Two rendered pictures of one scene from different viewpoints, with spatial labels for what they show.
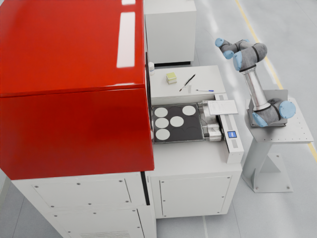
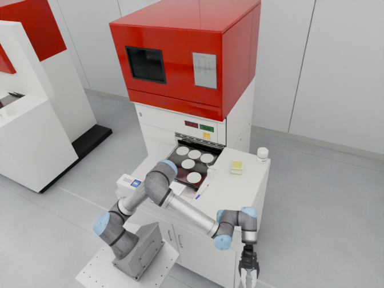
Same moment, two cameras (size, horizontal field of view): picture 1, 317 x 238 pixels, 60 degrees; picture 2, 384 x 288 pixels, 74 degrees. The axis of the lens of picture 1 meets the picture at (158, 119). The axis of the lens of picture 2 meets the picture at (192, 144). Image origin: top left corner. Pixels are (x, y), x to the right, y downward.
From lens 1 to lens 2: 2.45 m
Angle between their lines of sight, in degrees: 77
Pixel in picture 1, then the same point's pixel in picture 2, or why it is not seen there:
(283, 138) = (106, 249)
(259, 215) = not seen: hidden behind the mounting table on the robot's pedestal
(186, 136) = not seen: hidden behind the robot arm
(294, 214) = not seen: outside the picture
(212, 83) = (209, 205)
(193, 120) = (180, 175)
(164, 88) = (229, 162)
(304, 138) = (86, 271)
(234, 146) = (126, 179)
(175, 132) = (178, 158)
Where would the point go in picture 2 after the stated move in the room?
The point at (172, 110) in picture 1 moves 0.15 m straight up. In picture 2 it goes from (203, 166) to (202, 151)
